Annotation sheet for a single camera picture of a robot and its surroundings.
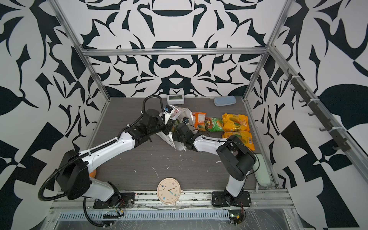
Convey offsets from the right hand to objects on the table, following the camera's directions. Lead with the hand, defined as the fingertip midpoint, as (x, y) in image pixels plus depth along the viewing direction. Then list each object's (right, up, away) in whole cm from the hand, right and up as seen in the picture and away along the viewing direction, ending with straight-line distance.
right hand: (174, 132), depth 91 cm
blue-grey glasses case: (+40, +22, +26) cm, 53 cm away
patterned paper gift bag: (+4, +12, -15) cm, 19 cm away
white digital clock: (0, +23, +22) cm, 32 cm away
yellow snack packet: (+40, +6, +8) cm, 41 cm away
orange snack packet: (+17, +7, +13) cm, 23 cm away
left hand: (+1, +10, -11) cm, 15 cm away
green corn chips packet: (+27, +4, +11) cm, 30 cm away
